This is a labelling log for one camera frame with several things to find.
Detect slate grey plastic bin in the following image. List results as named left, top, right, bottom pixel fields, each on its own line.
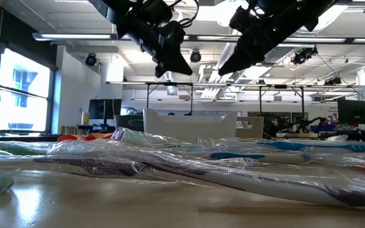
left=113, top=114, right=145, bottom=133

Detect person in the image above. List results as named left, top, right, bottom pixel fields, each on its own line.
left=270, top=118, right=282, bottom=137

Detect orange cloth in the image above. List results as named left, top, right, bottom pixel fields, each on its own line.
left=56, top=132, right=113, bottom=143

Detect white plastic bin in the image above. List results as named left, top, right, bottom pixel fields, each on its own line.
left=143, top=108, right=238, bottom=143

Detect translucent clear plastic bin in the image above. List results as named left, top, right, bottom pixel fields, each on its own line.
left=235, top=116, right=265, bottom=139

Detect black ceiling-mounted camera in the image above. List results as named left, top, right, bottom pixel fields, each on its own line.
left=189, top=49, right=202, bottom=63
left=85, top=53, right=98, bottom=67
left=291, top=46, right=319, bottom=65

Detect black computer monitor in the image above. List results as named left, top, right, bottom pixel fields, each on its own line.
left=337, top=99, right=365, bottom=125
left=88, top=98, right=122, bottom=120

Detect black workstation frame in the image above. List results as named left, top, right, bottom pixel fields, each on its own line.
left=259, top=84, right=306, bottom=124
left=146, top=81, right=195, bottom=115

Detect purple wrapped toothbrush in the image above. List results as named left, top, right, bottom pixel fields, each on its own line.
left=48, top=140, right=365, bottom=209
left=0, top=154, right=183, bottom=183

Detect black overhead light beam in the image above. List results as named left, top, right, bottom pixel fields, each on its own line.
left=32, top=31, right=365, bottom=44

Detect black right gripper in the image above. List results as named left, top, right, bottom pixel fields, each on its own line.
left=219, top=0, right=342, bottom=76

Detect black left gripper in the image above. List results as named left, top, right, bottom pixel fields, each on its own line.
left=89, top=0, right=193, bottom=79

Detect blue toothbrush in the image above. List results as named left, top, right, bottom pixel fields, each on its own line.
left=198, top=137, right=266, bottom=151
left=223, top=139, right=365, bottom=155
left=182, top=150, right=316, bottom=166

